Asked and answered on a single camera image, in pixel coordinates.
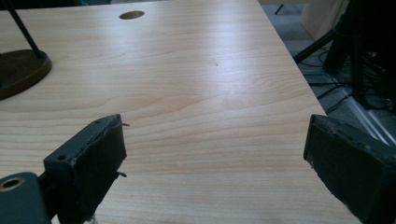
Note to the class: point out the black metal stand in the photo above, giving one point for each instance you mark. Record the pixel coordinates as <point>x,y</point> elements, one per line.
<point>314,46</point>

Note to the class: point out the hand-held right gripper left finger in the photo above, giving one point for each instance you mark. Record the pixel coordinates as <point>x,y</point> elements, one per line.
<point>90,158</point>

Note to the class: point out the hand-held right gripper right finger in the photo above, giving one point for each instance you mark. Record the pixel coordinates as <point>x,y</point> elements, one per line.
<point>355,165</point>

